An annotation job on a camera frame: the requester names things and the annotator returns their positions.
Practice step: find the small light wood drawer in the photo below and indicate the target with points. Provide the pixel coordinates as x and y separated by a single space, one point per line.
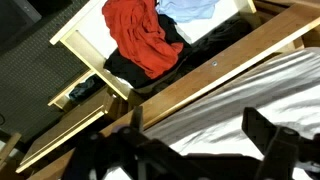
66 126

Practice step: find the wooden chair leg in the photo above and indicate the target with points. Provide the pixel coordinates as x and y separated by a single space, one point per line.
8 146

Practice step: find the wooden bed frame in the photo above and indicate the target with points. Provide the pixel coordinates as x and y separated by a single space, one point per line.
233 56

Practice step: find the grey striped mattress sheet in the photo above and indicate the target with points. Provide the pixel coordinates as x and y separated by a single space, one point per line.
266 86

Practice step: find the black cloth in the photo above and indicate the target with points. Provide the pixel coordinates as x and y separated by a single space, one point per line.
126 70

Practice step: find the dark blue cloth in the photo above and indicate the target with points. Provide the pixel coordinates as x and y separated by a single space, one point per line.
83 88

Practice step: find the red cloth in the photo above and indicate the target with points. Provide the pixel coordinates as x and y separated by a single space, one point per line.
143 40

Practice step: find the silver bed frame screw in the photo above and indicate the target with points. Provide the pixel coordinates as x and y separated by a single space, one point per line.
214 63

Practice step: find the black box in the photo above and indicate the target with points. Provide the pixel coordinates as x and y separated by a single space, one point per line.
16 20

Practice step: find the light blue cloth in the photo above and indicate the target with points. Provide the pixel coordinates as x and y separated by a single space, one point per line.
186 10

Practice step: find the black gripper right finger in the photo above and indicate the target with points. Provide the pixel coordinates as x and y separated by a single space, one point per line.
280 150

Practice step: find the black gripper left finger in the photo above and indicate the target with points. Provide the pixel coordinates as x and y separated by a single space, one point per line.
133 150

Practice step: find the large light wood drawer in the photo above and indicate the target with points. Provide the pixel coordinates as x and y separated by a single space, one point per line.
83 50

